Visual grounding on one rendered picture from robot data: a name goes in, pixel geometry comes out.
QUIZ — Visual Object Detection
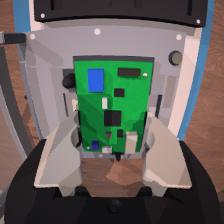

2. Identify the green circuit board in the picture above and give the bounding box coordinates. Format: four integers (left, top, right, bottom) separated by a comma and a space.
74, 61, 153, 154

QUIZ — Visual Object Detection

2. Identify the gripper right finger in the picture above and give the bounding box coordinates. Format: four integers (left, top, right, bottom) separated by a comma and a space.
142, 110, 220, 224

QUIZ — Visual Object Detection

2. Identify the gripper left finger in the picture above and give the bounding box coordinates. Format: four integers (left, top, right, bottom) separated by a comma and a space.
4, 109, 83, 224

